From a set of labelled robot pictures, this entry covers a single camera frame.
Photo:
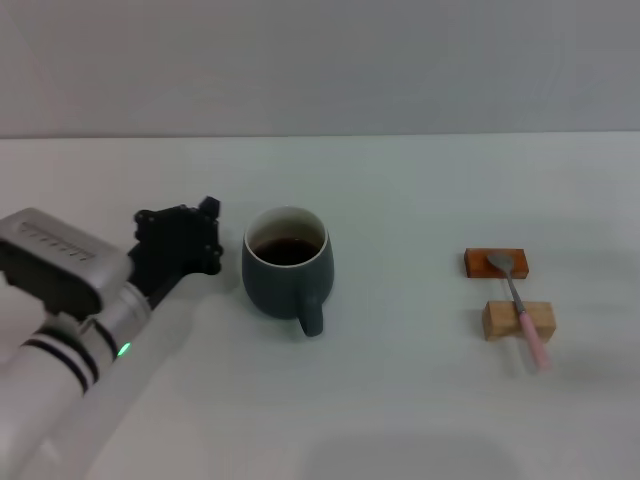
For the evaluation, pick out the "dark grey ceramic cup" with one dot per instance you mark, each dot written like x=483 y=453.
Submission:
x=280 y=290

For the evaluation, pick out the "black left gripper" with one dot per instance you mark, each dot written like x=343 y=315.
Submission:
x=152 y=277

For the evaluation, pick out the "dark coffee liquid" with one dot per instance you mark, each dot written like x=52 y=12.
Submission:
x=285 y=252

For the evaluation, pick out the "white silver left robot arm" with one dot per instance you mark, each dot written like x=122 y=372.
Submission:
x=45 y=380

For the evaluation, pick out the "silver grey wrist camera box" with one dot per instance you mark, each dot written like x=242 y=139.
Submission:
x=55 y=255

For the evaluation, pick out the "dark brown wooden block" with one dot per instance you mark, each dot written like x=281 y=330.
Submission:
x=477 y=265

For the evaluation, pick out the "light wooden arch block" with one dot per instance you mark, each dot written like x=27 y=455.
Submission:
x=500 y=320

